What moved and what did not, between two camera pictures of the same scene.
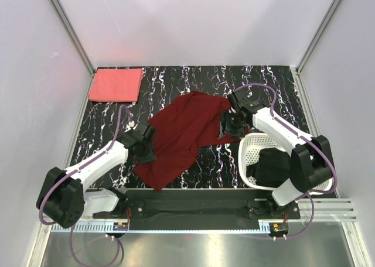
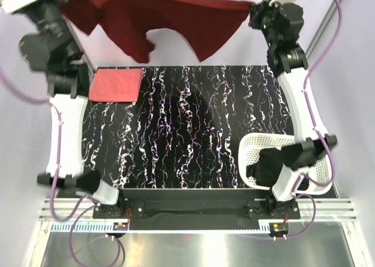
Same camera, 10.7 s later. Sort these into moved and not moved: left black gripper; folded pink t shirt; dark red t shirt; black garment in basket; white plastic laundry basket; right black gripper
Moved: dark red t shirt; right black gripper; left black gripper
Not moved: black garment in basket; white plastic laundry basket; folded pink t shirt
